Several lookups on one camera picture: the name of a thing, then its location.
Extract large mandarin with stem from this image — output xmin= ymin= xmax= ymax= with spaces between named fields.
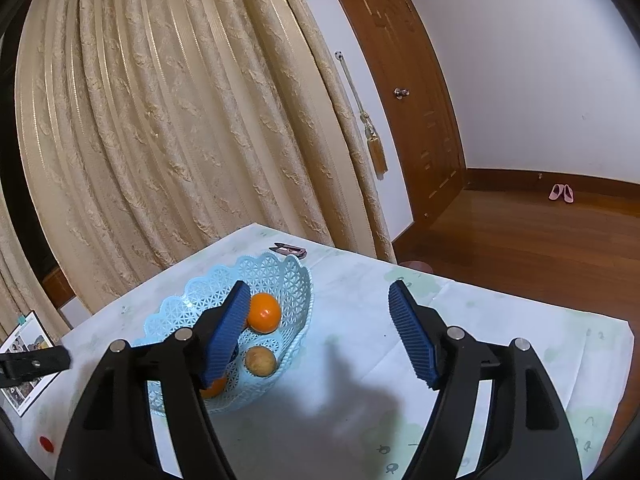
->
xmin=200 ymin=375 xmax=228 ymax=399

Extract curtain tieback tassel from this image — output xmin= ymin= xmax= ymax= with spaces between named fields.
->
xmin=334 ymin=51 xmax=388 ymax=180

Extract pink slippers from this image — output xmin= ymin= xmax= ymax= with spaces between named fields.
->
xmin=548 ymin=183 xmax=575 ymax=204

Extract beige curtain left panel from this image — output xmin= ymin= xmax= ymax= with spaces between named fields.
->
xmin=0 ymin=191 xmax=70 ymax=342

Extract brown wooden door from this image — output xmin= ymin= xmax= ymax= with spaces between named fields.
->
xmin=340 ymin=0 xmax=465 ymax=226

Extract red cherry tomato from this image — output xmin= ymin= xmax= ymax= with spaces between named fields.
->
xmin=39 ymin=436 xmax=54 ymax=453

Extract photo collage card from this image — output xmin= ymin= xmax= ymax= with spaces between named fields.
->
xmin=1 ymin=311 xmax=70 ymax=416

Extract white cloud pattern tablecloth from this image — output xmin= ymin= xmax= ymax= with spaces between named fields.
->
xmin=1 ymin=224 xmax=634 ymax=479

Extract small black clip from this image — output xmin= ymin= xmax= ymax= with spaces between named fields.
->
xmin=269 ymin=242 xmax=307 ymax=260

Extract small tan longan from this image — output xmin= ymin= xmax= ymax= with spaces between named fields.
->
xmin=244 ymin=346 xmax=278 ymax=377

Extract smooth orange mandarin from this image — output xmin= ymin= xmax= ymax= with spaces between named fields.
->
xmin=246 ymin=292 xmax=282 ymax=334

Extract beige curtain right panel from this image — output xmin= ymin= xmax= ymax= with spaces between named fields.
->
xmin=15 ymin=0 xmax=395 ymax=312

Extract light blue lattice basket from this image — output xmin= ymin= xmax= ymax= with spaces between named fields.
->
xmin=134 ymin=252 xmax=314 ymax=415

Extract beige curtain panel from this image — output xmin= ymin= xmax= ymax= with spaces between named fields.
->
xmin=15 ymin=0 xmax=395 ymax=312
xmin=0 ymin=191 xmax=70 ymax=342

